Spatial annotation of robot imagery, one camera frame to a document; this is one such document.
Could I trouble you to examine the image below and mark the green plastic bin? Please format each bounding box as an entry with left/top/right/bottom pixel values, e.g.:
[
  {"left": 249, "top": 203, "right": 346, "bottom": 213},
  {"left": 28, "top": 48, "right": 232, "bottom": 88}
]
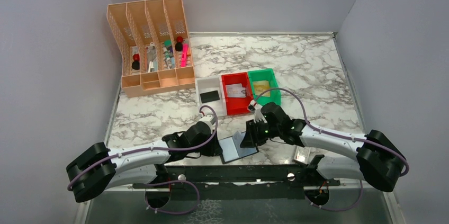
[{"left": 247, "top": 68, "right": 281, "bottom": 106}]

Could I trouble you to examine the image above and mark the black leather card holder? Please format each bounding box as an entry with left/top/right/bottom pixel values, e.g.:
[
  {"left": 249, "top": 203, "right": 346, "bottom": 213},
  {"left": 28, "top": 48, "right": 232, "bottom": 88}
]
[{"left": 218, "top": 131, "right": 259, "bottom": 164}]

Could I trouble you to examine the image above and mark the silver card tin box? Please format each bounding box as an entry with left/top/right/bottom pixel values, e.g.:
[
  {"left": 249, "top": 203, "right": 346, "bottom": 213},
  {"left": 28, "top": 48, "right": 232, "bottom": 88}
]
[{"left": 292, "top": 146, "right": 310, "bottom": 165}]

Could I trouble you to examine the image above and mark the white plastic bin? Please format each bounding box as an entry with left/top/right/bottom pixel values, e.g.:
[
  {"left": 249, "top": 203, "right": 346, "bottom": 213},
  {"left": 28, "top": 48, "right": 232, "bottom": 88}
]
[{"left": 195, "top": 76, "right": 227, "bottom": 117}]

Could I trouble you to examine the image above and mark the red plastic bin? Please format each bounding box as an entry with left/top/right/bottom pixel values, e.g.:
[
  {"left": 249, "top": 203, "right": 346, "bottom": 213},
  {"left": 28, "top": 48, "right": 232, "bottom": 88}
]
[{"left": 221, "top": 72, "right": 253, "bottom": 115}]

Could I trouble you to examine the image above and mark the silver patterned credit card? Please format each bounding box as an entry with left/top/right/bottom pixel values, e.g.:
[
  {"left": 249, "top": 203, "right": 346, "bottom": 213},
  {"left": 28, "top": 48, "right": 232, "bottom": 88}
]
[{"left": 225, "top": 83, "right": 243, "bottom": 91}]

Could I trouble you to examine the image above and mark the peach plastic desk organizer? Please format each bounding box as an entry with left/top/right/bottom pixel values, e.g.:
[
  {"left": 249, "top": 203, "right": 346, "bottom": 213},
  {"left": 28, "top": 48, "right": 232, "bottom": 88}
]
[{"left": 106, "top": 0, "right": 195, "bottom": 97}]

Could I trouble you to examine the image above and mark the black credit card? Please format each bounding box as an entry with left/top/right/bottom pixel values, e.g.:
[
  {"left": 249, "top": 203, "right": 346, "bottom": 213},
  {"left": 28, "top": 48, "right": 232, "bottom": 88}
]
[{"left": 199, "top": 91, "right": 220, "bottom": 103}]

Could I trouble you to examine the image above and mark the pink highlighter pen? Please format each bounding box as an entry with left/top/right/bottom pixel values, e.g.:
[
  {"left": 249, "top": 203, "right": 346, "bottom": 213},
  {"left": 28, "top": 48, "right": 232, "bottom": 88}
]
[{"left": 181, "top": 43, "right": 190, "bottom": 67}]

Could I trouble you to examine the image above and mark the red black stamp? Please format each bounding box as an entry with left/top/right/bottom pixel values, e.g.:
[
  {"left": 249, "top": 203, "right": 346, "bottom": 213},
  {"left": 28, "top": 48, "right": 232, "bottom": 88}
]
[
  {"left": 175, "top": 36, "right": 184, "bottom": 52},
  {"left": 131, "top": 53, "right": 140, "bottom": 70}
]

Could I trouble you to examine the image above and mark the white stapler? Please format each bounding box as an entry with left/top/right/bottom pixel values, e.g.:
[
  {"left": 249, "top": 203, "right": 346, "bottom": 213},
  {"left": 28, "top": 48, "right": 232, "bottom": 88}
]
[{"left": 146, "top": 42, "right": 157, "bottom": 73}]

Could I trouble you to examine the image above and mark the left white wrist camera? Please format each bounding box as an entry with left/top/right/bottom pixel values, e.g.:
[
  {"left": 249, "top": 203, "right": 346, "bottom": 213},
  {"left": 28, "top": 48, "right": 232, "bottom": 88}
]
[{"left": 198, "top": 114, "right": 217, "bottom": 131}]

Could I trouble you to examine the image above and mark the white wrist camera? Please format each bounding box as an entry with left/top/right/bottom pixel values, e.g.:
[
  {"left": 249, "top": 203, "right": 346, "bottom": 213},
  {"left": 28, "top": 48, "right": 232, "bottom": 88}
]
[
  {"left": 248, "top": 100, "right": 265, "bottom": 122},
  {"left": 198, "top": 114, "right": 217, "bottom": 131}
]

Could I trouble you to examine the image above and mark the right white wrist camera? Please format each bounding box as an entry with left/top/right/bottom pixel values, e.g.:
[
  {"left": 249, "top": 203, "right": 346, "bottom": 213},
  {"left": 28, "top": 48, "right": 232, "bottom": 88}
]
[{"left": 248, "top": 100, "right": 265, "bottom": 122}]

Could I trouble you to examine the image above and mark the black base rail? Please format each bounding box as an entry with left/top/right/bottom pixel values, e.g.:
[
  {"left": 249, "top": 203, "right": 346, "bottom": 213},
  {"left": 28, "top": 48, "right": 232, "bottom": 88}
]
[{"left": 132, "top": 164, "right": 340, "bottom": 201}]

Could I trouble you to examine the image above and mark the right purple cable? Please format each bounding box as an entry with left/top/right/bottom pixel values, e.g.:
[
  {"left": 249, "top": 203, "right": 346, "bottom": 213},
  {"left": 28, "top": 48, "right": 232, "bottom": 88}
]
[{"left": 247, "top": 87, "right": 410, "bottom": 212}]

